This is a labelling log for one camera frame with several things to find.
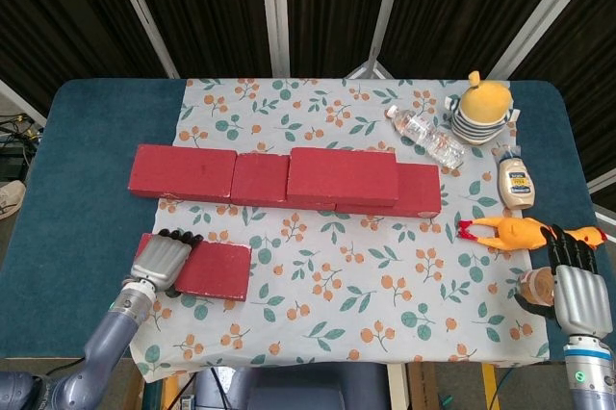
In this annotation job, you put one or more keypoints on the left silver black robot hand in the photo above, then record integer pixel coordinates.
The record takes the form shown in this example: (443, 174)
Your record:
(161, 261)

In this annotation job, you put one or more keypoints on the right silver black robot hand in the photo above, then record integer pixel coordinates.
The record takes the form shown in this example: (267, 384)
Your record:
(580, 299)

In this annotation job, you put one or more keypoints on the red foam brick scuffed edges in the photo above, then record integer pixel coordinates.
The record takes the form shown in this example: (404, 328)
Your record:
(216, 270)

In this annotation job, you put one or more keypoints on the red foam brick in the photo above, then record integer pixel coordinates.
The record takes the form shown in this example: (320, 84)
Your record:
(341, 176)
(183, 173)
(260, 179)

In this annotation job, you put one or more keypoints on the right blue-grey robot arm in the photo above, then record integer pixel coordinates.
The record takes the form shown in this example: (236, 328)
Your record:
(587, 376)

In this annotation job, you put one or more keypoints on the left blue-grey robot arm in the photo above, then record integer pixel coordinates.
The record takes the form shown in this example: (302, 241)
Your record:
(106, 342)

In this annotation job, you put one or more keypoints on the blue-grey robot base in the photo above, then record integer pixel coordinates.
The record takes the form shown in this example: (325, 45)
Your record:
(298, 388)

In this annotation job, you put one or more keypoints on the brown tape roll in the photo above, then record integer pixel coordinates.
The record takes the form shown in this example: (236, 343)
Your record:
(539, 285)

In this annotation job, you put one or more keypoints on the small red object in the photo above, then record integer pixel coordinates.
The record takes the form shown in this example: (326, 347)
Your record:
(517, 233)

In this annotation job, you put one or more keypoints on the blue felt table cover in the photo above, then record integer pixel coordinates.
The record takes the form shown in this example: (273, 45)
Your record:
(72, 217)

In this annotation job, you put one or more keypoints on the cream mayonnaise squeeze bottle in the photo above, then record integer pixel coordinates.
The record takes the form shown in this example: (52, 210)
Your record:
(516, 184)

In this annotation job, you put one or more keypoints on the white sneaker shoe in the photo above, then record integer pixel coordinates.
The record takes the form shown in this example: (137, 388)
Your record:
(10, 198)

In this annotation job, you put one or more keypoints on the floral white tablecloth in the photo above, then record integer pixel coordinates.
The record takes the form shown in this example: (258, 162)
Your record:
(337, 275)

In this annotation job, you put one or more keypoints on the brown cardboard box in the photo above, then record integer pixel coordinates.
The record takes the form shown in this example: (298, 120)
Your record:
(422, 388)

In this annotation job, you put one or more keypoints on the red foam brick chipped corner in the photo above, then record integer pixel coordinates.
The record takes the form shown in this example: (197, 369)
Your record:
(418, 191)

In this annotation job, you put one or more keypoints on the yellow striped plush toy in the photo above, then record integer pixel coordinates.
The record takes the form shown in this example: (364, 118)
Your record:
(483, 111)

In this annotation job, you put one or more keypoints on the clear plastic water bottle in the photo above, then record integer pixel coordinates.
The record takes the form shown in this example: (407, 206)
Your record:
(426, 136)

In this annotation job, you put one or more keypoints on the white frame post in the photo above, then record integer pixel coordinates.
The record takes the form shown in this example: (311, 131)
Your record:
(604, 181)
(21, 99)
(539, 8)
(276, 13)
(387, 10)
(142, 13)

